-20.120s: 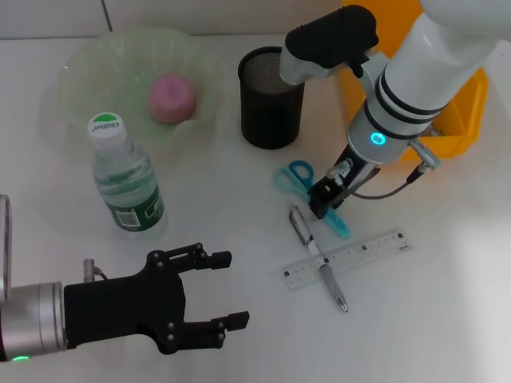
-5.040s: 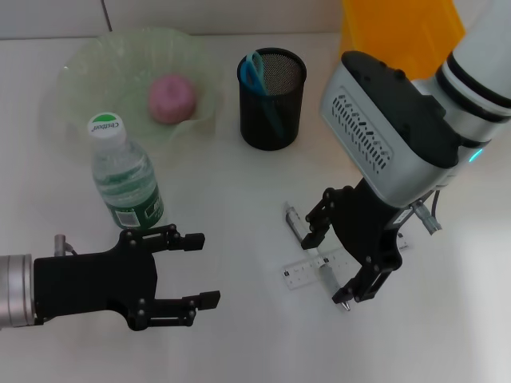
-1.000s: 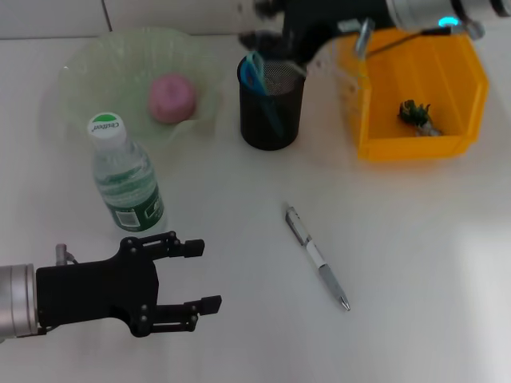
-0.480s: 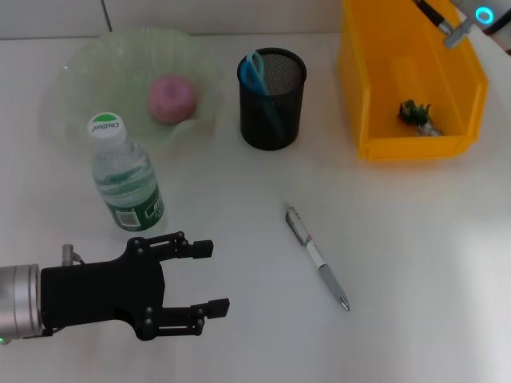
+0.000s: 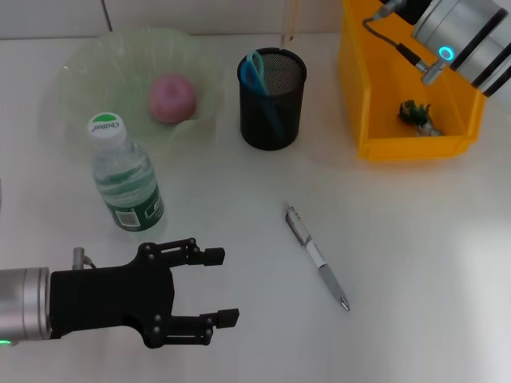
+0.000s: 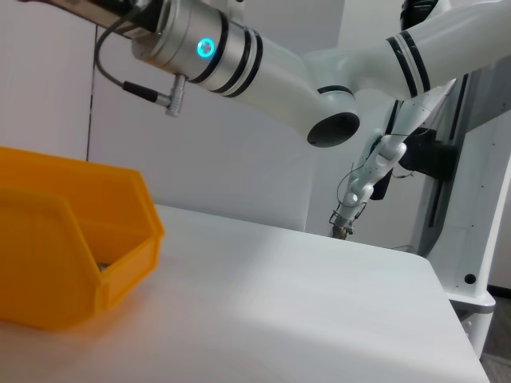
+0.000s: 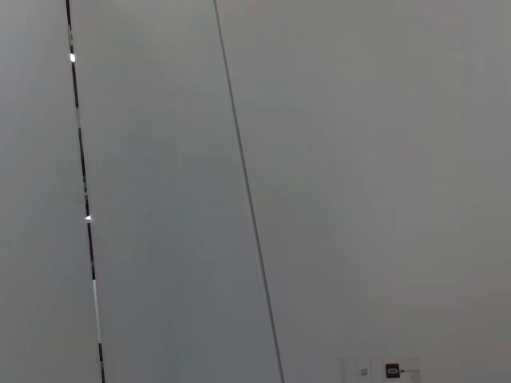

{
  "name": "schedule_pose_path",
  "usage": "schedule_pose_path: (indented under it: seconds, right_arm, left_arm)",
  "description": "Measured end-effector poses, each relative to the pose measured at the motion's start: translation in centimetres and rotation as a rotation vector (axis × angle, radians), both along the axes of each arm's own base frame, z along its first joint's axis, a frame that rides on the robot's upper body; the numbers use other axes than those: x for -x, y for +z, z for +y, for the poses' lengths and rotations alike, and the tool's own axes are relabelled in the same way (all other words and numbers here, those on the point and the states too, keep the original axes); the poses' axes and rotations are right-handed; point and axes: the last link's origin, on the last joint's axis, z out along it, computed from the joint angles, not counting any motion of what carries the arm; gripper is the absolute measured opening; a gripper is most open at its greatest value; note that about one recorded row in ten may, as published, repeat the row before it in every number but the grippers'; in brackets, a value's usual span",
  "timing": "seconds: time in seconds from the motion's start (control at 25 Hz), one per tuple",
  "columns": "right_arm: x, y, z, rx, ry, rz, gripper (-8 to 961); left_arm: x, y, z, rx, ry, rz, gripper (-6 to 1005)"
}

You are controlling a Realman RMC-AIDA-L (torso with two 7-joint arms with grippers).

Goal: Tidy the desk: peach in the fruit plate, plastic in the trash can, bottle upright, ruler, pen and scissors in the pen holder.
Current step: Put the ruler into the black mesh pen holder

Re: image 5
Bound clear grey ballpoint pen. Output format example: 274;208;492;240
283;201;351;312

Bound black mesh pen holder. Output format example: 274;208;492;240
237;46;308;152

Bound translucent green fruit plate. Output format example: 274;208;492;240
59;26;224;155

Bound blue teal sheathed scissors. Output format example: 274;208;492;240
239;50;287;135

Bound small green toy figure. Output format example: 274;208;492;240
397;99;445;138

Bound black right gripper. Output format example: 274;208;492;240
393;0;430;25

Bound pink peach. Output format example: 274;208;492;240
149;73;197;124

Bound yellow plastic bin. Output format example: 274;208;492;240
338;0;489;163

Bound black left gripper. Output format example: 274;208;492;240
50;238;240;348

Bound clear green-label water bottle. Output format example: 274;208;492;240
86;113;167;235

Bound transparent plastic ruler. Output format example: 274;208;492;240
281;0;299;49

